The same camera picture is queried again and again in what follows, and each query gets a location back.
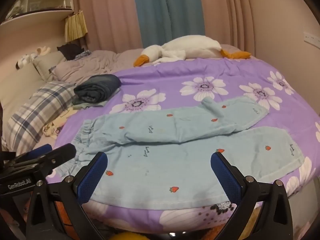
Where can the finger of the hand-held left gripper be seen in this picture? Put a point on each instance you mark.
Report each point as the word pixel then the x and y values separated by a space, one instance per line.
pixel 42 149
pixel 63 152

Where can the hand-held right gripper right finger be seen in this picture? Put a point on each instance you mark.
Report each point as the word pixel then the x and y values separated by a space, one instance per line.
pixel 225 177

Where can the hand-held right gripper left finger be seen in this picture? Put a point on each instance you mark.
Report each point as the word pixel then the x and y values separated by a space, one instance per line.
pixel 92 177

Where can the light blue strawberry print pants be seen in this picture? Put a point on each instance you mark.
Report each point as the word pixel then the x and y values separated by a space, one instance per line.
pixel 175 170

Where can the cartoon printed cloth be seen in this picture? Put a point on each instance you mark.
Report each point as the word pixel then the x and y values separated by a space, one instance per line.
pixel 53 127

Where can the plaid pillow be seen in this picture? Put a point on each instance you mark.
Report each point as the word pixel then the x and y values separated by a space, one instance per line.
pixel 37 105

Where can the orange and yellow fleece garment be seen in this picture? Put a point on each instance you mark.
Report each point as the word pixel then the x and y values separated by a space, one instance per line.
pixel 66 217

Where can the dark folded jeans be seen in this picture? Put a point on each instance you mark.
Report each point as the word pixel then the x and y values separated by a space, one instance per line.
pixel 100 87

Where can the grey pillow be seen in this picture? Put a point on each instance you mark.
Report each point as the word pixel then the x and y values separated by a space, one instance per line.
pixel 47 63

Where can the white and blue plush toy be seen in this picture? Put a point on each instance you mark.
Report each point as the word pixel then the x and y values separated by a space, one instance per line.
pixel 23 61

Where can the beige duvet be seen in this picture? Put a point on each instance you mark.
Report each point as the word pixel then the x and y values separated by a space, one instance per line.
pixel 100 62

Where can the cream plush toy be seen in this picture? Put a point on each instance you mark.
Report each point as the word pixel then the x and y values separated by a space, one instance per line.
pixel 42 50

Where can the blue patterned cloth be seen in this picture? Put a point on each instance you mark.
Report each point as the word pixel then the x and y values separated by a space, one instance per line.
pixel 83 55

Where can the black cloth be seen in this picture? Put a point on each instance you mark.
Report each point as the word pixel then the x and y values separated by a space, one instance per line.
pixel 68 51

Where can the purple floral blanket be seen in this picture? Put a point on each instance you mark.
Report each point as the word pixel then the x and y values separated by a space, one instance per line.
pixel 225 72

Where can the beige bed headboard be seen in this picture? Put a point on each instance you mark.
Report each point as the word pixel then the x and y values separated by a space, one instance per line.
pixel 17 42

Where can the white curved shelf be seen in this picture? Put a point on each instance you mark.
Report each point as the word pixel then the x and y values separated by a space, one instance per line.
pixel 37 17

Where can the white goose plush toy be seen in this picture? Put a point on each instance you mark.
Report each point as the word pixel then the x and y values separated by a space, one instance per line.
pixel 195 45

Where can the pink curtain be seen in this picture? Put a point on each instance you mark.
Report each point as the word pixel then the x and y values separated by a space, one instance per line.
pixel 110 17
pixel 225 12

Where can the blue curtain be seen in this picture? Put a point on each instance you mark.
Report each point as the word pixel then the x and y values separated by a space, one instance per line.
pixel 165 12

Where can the white wall socket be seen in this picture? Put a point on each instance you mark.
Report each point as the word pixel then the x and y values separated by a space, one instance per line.
pixel 311 37

